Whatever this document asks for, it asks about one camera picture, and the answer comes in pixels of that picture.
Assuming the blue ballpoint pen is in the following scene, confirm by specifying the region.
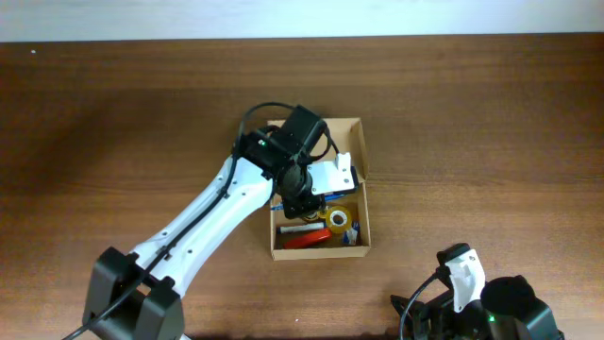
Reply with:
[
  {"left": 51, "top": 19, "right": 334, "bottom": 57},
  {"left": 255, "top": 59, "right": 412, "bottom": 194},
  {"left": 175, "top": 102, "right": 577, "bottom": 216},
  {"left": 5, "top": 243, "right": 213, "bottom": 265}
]
[{"left": 271, "top": 194, "right": 347, "bottom": 211}]

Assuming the yellow adhesive tape roll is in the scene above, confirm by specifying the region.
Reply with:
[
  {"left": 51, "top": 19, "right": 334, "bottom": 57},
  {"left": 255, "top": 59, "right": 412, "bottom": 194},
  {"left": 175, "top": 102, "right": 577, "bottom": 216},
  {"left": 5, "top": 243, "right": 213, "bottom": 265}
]
[{"left": 325, "top": 206, "right": 352, "bottom": 234}]

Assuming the brown cardboard box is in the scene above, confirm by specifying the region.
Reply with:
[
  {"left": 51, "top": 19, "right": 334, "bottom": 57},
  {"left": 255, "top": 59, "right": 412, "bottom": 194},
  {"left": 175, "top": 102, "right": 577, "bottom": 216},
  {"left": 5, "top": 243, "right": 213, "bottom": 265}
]
[{"left": 270, "top": 118, "right": 371, "bottom": 261}]

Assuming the blue whiteboard marker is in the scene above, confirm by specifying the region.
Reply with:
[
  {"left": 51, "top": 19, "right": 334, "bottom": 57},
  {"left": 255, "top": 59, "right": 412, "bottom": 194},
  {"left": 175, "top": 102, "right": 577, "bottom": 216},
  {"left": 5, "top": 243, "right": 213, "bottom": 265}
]
[{"left": 277, "top": 222, "right": 327, "bottom": 234}]

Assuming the black yellow correction tape dispenser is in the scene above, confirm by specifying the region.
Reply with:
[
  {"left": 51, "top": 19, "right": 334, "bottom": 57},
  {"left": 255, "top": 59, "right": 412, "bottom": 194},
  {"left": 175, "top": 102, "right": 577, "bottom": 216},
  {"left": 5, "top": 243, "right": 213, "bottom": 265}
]
[{"left": 302, "top": 210, "right": 327, "bottom": 223}]

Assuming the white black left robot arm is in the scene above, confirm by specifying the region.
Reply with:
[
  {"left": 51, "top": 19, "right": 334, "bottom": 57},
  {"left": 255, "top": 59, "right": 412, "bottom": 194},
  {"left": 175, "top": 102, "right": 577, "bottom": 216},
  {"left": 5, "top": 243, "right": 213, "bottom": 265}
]
[{"left": 69, "top": 106, "right": 329, "bottom": 340}]

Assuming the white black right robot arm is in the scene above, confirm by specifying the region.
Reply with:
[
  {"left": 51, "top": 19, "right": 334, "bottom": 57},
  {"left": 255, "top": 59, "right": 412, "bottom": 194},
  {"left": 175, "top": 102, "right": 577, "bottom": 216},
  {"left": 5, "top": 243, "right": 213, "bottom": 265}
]
[{"left": 390, "top": 243, "right": 565, "bottom": 340}]

